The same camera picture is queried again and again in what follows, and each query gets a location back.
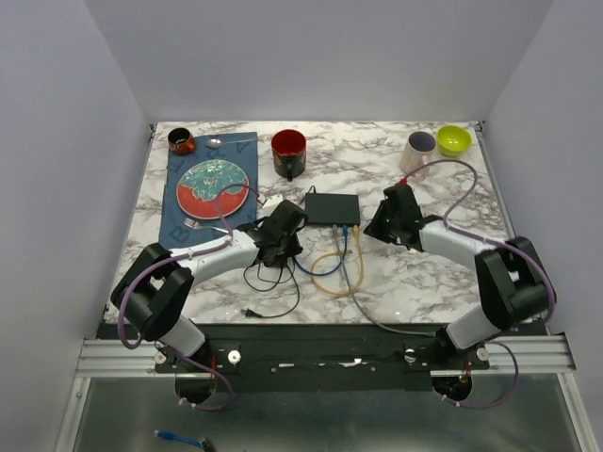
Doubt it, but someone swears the pink mug purple inside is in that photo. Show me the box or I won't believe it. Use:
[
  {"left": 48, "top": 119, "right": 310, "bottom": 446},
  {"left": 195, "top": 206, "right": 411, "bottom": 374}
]
[{"left": 399, "top": 131, "right": 436, "bottom": 181}]

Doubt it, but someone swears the small brown cup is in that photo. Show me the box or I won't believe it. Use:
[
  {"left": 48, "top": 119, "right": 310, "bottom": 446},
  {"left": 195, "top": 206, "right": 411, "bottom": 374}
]
[{"left": 168, "top": 127, "right": 196, "bottom": 155}]

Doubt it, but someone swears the red and teal plate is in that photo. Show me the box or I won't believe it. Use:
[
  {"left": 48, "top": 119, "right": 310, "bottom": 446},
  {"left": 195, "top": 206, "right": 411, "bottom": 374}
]
[{"left": 176, "top": 159, "right": 250, "bottom": 220}]

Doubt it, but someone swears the yellow ethernet cable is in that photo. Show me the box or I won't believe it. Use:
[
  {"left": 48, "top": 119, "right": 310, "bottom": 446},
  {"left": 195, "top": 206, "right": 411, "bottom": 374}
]
[{"left": 310, "top": 225, "right": 367, "bottom": 298}]

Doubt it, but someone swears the blue cable on floor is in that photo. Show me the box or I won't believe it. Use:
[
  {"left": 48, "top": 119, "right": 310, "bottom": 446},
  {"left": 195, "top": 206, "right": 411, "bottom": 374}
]
[{"left": 155, "top": 428, "right": 213, "bottom": 451}]

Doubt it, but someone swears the aluminium rail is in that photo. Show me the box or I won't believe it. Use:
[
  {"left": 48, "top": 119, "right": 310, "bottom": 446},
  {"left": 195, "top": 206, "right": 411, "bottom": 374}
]
[{"left": 75, "top": 335, "right": 576, "bottom": 379}]

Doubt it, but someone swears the black mounting base plate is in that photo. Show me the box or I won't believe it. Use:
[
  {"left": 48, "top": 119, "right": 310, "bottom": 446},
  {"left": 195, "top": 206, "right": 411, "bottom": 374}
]
[{"left": 96, "top": 323, "right": 552, "bottom": 395}]

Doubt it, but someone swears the silver spoon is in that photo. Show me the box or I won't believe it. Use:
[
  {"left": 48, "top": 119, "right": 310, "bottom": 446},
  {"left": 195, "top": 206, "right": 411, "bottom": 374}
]
[{"left": 204, "top": 137, "right": 257, "bottom": 150}]

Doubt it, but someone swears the black mug red inside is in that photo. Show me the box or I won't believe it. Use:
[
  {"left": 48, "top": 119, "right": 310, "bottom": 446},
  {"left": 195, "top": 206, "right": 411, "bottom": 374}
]
[{"left": 270, "top": 129, "right": 306, "bottom": 182}]

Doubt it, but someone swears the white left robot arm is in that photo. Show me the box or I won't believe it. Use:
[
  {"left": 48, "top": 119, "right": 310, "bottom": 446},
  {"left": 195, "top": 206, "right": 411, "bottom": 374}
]
[{"left": 110, "top": 201, "right": 308, "bottom": 372}]

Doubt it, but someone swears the grey ethernet cable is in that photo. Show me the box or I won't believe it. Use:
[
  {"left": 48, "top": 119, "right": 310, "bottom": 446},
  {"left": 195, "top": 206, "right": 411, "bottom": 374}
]
[{"left": 332, "top": 224, "right": 437, "bottom": 338}]

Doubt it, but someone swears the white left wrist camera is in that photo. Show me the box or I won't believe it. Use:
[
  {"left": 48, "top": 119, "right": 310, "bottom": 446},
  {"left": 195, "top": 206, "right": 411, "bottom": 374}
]
[{"left": 261, "top": 194, "right": 285, "bottom": 217}]

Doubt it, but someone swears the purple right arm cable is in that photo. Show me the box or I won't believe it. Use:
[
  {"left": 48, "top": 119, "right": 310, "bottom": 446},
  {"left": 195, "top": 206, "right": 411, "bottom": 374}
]
[{"left": 398, "top": 158, "right": 557, "bottom": 411}]

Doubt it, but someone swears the black network switch box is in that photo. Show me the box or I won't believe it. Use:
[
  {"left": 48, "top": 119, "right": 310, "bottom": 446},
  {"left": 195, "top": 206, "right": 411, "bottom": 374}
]
[{"left": 304, "top": 193, "right": 361, "bottom": 226}]

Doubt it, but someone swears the lime green bowl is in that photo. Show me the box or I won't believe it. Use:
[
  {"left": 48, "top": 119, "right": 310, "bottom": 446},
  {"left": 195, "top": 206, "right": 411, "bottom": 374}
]
[{"left": 436, "top": 124, "right": 472, "bottom": 157}]

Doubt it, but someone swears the blue placemat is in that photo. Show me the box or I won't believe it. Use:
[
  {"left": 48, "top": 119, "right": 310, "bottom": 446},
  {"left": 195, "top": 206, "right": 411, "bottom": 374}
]
[{"left": 158, "top": 132, "right": 258, "bottom": 249}]

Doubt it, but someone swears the blue ethernet cable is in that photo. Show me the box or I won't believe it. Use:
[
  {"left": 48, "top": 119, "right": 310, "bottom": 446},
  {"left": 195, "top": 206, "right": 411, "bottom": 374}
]
[{"left": 294, "top": 224, "right": 350, "bottom": 278}]

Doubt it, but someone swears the silver fork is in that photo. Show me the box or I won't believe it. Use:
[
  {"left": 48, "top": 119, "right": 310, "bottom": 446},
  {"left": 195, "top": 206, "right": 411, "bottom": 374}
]
[{"left": 183, "top": 218, "right": 228, "bottom": 234}]

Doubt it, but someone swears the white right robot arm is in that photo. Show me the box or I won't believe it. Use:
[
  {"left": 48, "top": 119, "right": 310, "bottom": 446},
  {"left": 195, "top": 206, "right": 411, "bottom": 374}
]
[{"left": 364, "top": 184, "right": 556, "bottom": 369}]

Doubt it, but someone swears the black power cord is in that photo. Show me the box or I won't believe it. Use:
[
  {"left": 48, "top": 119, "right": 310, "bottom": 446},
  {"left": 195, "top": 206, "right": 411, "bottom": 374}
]
[{"left": 242, "top": 186, "right": 319, "bottom": 321}]

